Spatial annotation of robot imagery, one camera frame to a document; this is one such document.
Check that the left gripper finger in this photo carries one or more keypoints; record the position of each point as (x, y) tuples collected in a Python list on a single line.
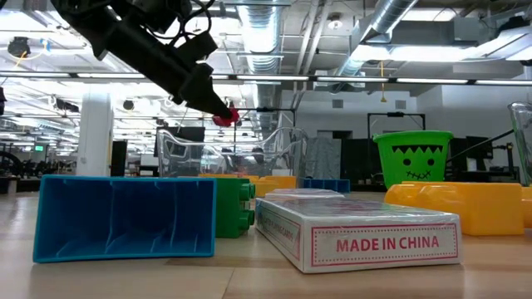
[(203, 91)]

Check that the red toy brick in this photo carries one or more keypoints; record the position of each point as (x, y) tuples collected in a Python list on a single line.
[(226, 121)]

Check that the yellow stepped toy brick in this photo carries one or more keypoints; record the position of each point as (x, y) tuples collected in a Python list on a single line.
[(278, 183)]

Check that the small dark green brick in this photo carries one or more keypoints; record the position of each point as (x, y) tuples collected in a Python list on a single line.
[(232, 207)]

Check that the long blue toy brick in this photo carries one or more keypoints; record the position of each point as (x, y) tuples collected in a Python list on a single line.
[(328, 185)]

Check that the long ceiling light strip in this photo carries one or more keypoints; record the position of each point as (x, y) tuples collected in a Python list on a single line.
[(112, 75)]

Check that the white room pillar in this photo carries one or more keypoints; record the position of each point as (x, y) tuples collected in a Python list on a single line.
[(97, 124)]

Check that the person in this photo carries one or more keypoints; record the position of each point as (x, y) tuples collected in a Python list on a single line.
[(258, 155)]

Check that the clear plastic bin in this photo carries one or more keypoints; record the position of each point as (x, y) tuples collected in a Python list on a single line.
[(524, 141), (297, 153)]

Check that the black ceiling lamp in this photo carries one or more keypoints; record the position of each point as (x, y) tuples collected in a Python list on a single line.
[(18, 46)]

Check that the grey fabric cover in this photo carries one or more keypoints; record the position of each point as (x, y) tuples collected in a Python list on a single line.
[(328, 158)]

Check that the blue arched toy brick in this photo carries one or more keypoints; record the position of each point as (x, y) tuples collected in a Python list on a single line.
[(124, 220)]

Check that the dark workshop equipment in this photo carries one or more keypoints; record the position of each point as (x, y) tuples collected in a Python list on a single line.
[(25, 170)]

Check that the black background cabinet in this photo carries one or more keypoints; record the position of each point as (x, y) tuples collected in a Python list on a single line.
[(357, 162)]

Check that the green monster face bucket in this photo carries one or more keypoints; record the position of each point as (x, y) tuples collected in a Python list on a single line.
[(411, 162)]

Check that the card deck red emblem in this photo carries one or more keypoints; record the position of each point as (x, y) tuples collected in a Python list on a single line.
[(374, 245)]

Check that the dark background equipment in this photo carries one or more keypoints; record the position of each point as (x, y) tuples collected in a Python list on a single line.
[(478, 153)]

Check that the large yellow notched brick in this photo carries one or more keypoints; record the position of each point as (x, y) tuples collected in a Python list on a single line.
[(478, 207)]

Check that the yellow wedge toy brick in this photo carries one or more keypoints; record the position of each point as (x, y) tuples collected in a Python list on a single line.
[(528, 207)]

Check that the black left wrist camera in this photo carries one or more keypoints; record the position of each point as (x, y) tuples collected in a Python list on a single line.
[(199, 47)]

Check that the black background stand frame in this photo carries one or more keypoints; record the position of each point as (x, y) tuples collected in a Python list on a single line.
[(270, 110), (395, 114)]

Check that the corrugated silver duct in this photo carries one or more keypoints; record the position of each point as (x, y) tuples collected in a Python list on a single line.
[(262, 33)]

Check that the smooth silver duct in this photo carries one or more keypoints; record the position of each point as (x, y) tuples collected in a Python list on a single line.
[(390, 14)]

